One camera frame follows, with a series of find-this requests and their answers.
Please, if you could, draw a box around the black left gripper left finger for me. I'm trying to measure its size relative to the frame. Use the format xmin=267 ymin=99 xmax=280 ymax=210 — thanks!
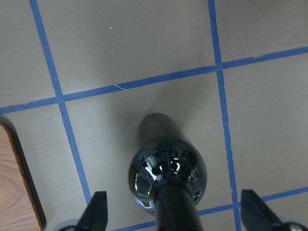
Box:
xmin=77 ymin=191 xmax=107 ymax=231

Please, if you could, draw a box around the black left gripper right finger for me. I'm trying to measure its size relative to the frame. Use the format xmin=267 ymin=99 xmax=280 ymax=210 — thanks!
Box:
xmin=241 ymin=190 xmax=282 ymax=231

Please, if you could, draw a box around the black wine bottle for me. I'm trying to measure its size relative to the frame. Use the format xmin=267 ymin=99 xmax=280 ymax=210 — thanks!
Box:
xmin=128 ymin=113 xmax=207 ymax=231

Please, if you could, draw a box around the wooden tray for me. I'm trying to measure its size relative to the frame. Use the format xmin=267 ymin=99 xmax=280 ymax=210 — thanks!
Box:
xmin=0 ymin=118 xmax=46 ymax=231

